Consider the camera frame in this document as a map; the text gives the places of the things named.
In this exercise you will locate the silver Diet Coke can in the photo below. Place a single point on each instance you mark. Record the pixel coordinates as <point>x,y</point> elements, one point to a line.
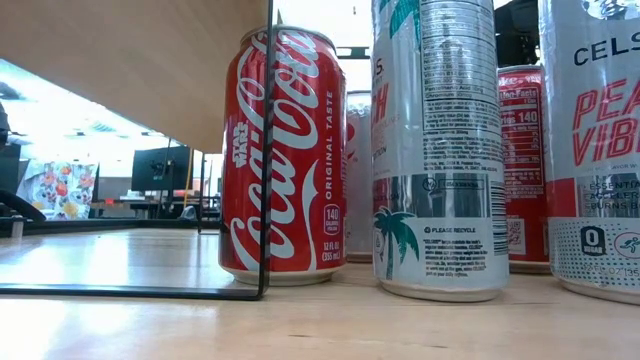
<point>359,200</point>

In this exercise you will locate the white Celsius energy can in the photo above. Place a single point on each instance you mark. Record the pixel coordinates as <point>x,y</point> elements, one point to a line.
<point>440,150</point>
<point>595,150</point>

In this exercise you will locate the red Coca-Cola can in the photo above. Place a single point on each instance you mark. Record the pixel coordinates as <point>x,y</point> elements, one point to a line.
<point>522,150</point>

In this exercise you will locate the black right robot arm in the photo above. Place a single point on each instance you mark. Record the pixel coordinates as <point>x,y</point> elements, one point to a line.
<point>517,35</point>

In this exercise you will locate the Star Wars Coca-Cola can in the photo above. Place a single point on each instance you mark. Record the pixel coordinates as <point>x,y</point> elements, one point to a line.
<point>300,150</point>

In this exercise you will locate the black computer monitor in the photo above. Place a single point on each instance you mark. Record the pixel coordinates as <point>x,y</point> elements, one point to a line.
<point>160,170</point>

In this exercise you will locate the floral patterned cloth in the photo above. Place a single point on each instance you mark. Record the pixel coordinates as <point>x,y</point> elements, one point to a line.
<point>57,190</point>

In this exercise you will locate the wooden shelf black metal frame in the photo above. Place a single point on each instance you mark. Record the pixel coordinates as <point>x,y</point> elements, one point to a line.
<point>125,60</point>

